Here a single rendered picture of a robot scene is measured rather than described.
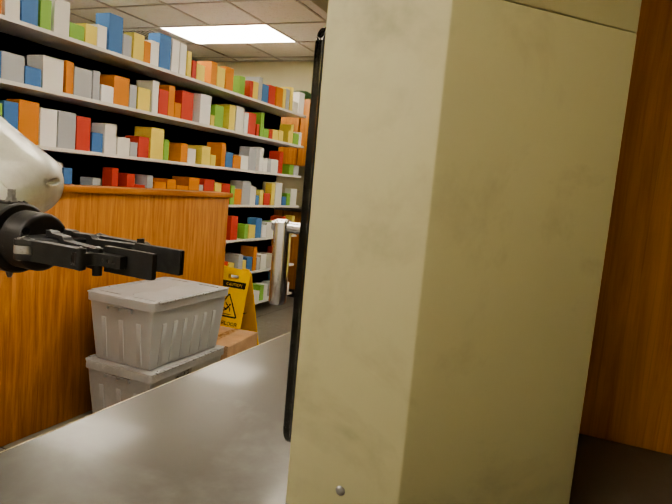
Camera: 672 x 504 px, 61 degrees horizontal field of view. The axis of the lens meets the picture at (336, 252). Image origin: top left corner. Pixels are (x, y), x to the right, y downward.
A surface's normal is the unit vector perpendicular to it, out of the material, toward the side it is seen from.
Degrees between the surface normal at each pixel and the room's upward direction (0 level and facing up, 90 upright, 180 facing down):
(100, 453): 0
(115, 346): 95
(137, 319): 95
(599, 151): 90
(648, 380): 90
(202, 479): 0
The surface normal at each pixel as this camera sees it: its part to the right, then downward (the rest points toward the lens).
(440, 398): 0.36, 0.14
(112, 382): -0.39, 0.16
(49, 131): 0.91, 0.13
